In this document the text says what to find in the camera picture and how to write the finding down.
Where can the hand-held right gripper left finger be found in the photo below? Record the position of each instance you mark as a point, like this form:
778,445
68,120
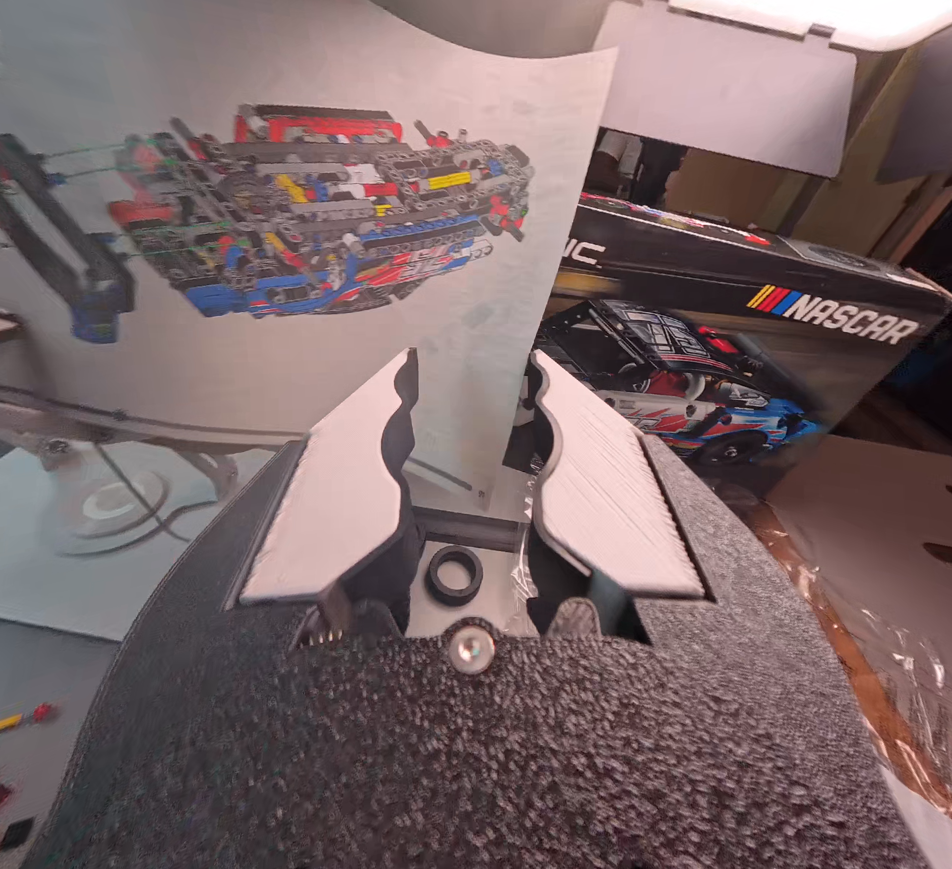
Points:
327,512

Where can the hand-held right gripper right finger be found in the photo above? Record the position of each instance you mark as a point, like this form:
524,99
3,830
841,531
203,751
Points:
617,512

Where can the instruction booklet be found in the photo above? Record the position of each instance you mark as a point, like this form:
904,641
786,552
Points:
297,28

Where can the grey desk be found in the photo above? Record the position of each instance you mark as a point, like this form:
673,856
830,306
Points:
59,668

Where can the black toy tire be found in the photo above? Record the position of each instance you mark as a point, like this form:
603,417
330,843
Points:
434,579

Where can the wooden book stand white base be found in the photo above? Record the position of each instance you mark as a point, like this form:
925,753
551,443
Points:
111,504

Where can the black toy set box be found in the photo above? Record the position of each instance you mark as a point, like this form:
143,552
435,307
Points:
744,274

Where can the pile of small brick pieces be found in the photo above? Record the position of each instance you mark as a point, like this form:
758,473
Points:
15,720

